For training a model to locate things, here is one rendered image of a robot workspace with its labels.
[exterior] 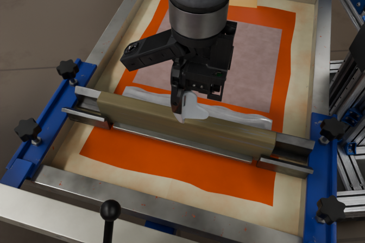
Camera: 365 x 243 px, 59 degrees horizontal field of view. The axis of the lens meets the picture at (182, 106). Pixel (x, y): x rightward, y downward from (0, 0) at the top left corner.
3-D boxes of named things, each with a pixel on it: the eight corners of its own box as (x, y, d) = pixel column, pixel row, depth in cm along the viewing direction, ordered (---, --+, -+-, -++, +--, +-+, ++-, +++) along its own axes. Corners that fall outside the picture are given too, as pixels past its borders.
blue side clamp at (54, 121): (84, 76, 83) (76, 57, 78) (101, 80, 83) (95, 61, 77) (19, 182, 67) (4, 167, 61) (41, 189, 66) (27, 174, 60)
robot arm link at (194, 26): (159, 7, 38) (179, -31, 42) (162, 37, 41) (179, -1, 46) (222, 19, 37) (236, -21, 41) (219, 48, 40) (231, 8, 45)
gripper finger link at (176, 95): (178, 120, 52) (181, 78, 46) (169, 118, 53) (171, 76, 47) (186, 101, 56) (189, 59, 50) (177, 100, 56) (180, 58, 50)
